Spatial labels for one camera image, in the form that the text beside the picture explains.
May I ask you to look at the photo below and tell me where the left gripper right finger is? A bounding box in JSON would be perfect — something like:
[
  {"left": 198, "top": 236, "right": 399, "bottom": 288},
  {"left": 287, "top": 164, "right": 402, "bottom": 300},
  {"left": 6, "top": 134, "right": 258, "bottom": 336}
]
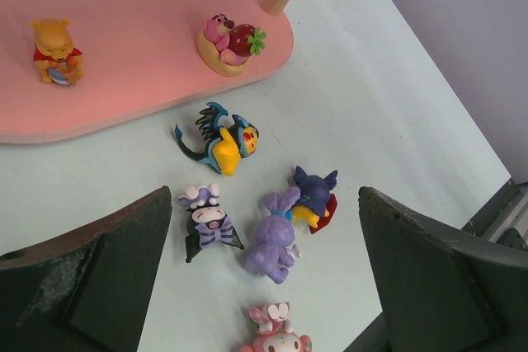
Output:
[{"left": 357, "top": 185, "right": 528, "bottom": 352}]

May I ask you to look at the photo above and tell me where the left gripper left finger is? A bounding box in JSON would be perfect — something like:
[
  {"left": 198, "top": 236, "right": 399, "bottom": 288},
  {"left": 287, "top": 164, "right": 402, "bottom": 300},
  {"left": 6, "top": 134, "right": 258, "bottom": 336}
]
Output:
[{"left": 1, "top": 186, "right": 172, "bottom": 351}]

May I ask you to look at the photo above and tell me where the black purple-bow imp figurine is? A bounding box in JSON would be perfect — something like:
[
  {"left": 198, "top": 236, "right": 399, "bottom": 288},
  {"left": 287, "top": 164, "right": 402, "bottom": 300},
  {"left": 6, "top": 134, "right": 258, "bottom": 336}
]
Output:
[{"left": 178, "top": 183, "right": 245, "bottom": 263}]

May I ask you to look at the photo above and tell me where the pink bear strawberry figurine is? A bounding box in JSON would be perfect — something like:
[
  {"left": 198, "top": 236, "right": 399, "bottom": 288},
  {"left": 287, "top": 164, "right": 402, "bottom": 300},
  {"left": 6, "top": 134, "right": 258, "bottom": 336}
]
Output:
[{"left": 197, "top": 13, "right": 267, "bottom": 77}]

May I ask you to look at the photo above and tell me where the pink three-tier shelf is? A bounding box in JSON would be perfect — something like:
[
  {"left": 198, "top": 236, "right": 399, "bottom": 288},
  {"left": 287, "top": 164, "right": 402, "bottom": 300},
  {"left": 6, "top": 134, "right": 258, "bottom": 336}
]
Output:
[{"left": 1, "top": 0, "right": 294, "bottom": 144}]

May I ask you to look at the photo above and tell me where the yellow mouse navy-hood figurine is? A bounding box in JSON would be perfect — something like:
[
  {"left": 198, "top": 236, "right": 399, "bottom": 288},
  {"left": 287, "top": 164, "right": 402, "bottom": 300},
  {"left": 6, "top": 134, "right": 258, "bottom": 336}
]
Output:
[{"left": 291, "top": 166, "right": 338, "bottom": 235}]

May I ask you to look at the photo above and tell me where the purple bunny figurine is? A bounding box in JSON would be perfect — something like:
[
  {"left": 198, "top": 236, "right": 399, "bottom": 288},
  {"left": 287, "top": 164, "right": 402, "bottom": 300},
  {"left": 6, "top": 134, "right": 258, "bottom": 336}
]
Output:
[{"left": 243, "top": 186, "right": 300, "bottom": 284}]

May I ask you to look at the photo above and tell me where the yellow mouse dragon-costume figurine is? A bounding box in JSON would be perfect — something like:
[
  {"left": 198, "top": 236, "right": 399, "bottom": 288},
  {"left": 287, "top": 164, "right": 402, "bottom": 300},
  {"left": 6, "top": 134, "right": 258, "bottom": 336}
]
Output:
[{"left": 174, "top": 101, "right": 260, "bottom": 176}]

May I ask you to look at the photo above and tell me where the yellow bear figurine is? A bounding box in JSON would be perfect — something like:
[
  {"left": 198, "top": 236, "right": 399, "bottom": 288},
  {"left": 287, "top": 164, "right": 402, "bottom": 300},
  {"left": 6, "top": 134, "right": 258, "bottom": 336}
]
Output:
[{"left": 31, "top": 18, "right": 84, "bottom": 86}]

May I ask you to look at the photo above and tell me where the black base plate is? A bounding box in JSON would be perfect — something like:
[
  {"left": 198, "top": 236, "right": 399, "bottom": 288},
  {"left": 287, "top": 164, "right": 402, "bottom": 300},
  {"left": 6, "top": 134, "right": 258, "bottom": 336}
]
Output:
[{"left": 342, "top": 178, "right": 528, "bottom": 352}]

